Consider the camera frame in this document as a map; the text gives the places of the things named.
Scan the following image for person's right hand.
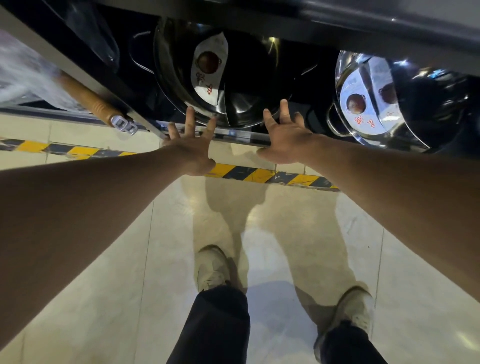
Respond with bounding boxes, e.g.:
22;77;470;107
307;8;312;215
256;98;324;166

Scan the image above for person's left hand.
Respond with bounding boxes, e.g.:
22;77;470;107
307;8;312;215
161;106;218;177

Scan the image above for divided steel hotpot with label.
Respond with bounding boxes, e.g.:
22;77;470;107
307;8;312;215
325;49;472;152
128;16;320;129

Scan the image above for black metal shelving rack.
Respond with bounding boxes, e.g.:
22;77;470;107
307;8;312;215
0;0;480;158

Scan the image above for person's right forearm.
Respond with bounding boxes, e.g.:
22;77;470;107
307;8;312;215
305;134;480;303

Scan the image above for person's left forearm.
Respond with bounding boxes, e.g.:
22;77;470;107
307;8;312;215
0;144;192;352

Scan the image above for beige tiled floor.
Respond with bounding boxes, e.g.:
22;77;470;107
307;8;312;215
0;112;480;364

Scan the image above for person's white left shoe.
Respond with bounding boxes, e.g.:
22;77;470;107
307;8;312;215
194;244;232;293

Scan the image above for person's white shoe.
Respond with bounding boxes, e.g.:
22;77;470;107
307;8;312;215
194;244;232;293
313;286;376;362

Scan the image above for person's black trousers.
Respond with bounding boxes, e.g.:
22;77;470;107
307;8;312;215
166;284;388;364

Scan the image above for person's white right shoe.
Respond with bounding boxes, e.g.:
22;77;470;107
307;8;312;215
313;286;376;362

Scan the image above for group of plastic-wrapped pans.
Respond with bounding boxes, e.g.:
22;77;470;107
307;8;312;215
0;0;139;136

